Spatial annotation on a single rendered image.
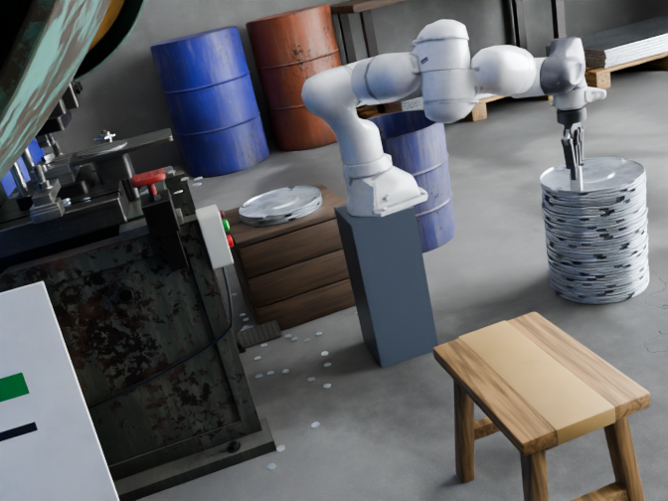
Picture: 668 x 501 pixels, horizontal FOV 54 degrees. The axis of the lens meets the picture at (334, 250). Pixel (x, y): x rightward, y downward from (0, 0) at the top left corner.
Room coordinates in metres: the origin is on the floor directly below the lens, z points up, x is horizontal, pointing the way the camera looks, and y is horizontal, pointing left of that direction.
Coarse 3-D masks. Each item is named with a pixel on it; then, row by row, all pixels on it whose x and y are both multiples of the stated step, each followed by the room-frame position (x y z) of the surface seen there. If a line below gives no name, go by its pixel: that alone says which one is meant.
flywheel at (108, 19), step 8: (112, 0) 2.00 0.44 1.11; (120, 0) 2.01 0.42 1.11; (112, 8) 2.00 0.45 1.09; (120, 8) 2.00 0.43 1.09; (104, 16) 2.00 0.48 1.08; (112, 16) 2.00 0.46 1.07; (104, 24) 1.99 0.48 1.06; (112, 24) 2.01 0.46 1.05; (96, 32) 1.99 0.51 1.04; (104, 32) 1.99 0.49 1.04; (96, 40) 1.99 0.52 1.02; (88, 48) 1.98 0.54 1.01
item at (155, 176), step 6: (138, 174) 1.37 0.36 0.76; (144, 174) 1.36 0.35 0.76; (150, 174) 1.34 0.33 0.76; (156, 174) 1.33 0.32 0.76; (162, 174) 1.33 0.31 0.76; (132, 180) 1.32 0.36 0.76; (138, 180) 1.32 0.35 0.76; (144, 180) 1.32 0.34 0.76; (150, 180) 1.32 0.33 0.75; (156, 180) 1.32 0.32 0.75; (162, 180) 1.33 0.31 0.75; (132, 186) 1.32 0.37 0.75; (138, 186) 1.32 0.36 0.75; (150, 186) 1.34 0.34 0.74; (150, 192) 1.34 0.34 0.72; (156, 192) 1.35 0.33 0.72
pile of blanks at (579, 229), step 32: (544, 192) 1.84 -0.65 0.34; (640, 192) 1.73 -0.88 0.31; (544, 224) 1.88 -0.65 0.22; (576, 224) 1.75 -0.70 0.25; (608, 224) 1.69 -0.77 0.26; (640, 224) 1.72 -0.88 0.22; (576, 256) 1.74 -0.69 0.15; (608, 256) 1.69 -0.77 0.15; (640, 256) 1.71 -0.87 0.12; (576, 288) 1.74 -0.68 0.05; (608, 288) 1.69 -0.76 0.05; (640, 288) 1.71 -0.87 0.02
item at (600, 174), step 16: (592, 160) 1.96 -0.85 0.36; (608, 160) 1.93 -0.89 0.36; (624, 160) 1.89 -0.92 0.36; (544, 176) 1.92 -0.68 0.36; (560, 176) 1.88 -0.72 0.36; (592, 176) 1.81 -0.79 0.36; (608, 176) 1.78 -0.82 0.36; (624, 176) 1.77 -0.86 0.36; (640, 176) 1.72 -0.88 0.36; (576, 192) 1.73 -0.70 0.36; (592, 192) 1.70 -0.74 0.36
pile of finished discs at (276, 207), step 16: (272, 192) 2.34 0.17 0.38; (288, 192) 2.30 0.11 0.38; (304, 192) 2.25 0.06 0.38; (320, 192) 2.19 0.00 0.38; (240, 208) 2.22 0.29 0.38; (256, 208) 2.19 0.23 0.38; (272, 208) 2.14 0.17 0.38; (288, 208) 2.11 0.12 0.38; (304, 208) 2.10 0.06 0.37; (256, 224) 2.10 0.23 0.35; (272, 224) 2.06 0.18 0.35
